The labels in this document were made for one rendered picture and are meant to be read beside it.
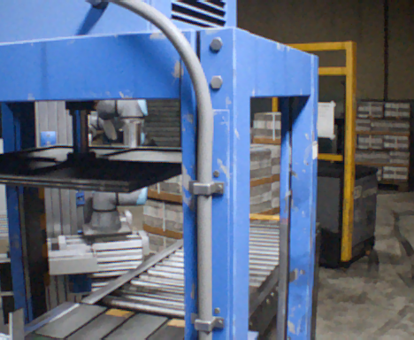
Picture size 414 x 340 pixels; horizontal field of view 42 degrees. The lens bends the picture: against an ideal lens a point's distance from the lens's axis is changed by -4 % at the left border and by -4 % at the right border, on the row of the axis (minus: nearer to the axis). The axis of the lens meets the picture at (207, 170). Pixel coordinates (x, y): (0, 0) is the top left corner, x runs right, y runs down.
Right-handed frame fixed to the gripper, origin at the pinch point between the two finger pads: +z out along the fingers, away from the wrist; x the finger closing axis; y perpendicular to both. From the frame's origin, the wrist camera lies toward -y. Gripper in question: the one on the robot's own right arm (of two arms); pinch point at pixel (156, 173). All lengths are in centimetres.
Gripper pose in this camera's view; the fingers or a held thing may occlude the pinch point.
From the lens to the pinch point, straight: 322.5
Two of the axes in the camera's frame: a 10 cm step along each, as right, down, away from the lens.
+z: 3.3, 8.1, 4.9
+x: -7.6, -0.9, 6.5
